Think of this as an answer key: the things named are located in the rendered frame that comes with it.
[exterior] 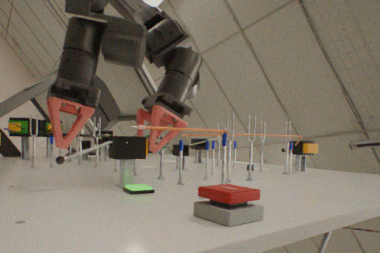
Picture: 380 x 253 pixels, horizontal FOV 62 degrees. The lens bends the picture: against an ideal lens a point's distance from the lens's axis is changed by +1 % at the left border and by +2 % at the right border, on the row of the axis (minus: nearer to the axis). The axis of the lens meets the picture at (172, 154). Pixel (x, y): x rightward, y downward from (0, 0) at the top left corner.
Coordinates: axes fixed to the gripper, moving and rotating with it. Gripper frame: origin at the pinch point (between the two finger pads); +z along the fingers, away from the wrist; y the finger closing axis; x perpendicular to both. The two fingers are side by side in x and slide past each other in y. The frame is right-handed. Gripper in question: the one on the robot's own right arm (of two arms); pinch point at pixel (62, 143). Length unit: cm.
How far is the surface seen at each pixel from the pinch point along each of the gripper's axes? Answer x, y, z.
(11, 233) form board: 5.9, -22.0, 8.9
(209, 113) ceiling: -204, 273, -74
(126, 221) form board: -4.6, -21.9, 6.9
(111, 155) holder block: -8.4, 0.0, 0.4
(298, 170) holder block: -66, 10, -6
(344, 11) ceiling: -179, 92, -129
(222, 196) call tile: -12.7, -26.8, 2.4
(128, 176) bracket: -11.8, -0.9, 3.4
